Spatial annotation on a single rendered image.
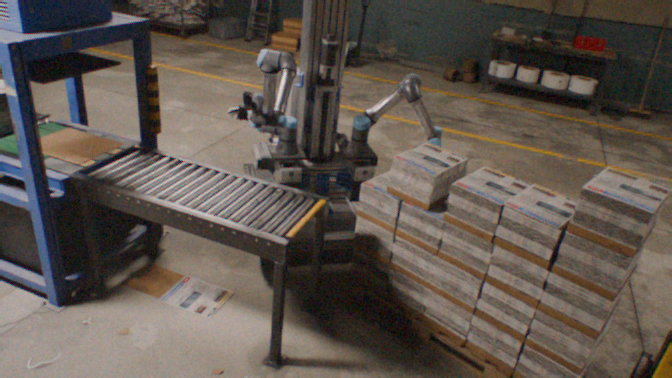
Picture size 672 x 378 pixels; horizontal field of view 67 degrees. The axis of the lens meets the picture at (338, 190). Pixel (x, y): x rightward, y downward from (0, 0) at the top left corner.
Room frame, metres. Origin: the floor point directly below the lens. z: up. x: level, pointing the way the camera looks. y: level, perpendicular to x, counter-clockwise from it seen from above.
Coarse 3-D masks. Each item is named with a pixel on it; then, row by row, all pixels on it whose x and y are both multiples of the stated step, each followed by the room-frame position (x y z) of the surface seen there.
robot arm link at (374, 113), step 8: (400, 88) 3.32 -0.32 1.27; (392, 96) 3.34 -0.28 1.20; (400, 96) 3.33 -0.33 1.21; (376, 104) 3.39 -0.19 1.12; (384, 104) 3.34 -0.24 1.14; (392, 104) 3.34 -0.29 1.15; (368, 112) 3.36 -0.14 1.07; (376, 112) 3.35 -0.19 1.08; (384, 112) 3.35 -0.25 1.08; (376, 120) 3.36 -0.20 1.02
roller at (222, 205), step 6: (240, 186) 2.58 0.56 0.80; (246, 186) 2.60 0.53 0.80; (252, 186) 2.64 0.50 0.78; (234, 192) 2.50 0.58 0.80; (240, 192) 2.52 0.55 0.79; (246, 192) 2.58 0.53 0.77; (228, 198) 2.43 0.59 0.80; (234, 198) 2.46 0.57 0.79; (216, 204) 2.35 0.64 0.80; (222, 204) 2.36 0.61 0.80; (228, 204) 2.40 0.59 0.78; (210, 210) 2.28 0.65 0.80; (216, 210) 2.30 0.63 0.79; (222, 210) 2.34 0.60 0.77
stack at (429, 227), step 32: (384, 192) 2.66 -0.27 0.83; (416, 224) 2.50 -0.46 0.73; (448, 224) 2.38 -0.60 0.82; (384, 256) 2.60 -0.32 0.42; (416, 256) 2.46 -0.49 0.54; (480, 256) 2.25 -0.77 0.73; (512, 256) 2.15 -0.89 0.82; (352, 288) 2.72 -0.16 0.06; (384, 288) 2.58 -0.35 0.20; (416, 288) 2.44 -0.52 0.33; (448, 288) 2.32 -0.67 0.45; (480, 288) 2.22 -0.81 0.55; (544, 288) 2.05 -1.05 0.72; (416, 320) 2.41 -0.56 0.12; (448, 320) 2.30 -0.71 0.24; (480, 320) 2.19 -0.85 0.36; (512, 320) 2.08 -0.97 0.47; (448, 352) 2.27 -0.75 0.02; (512, 352) 2.05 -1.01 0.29
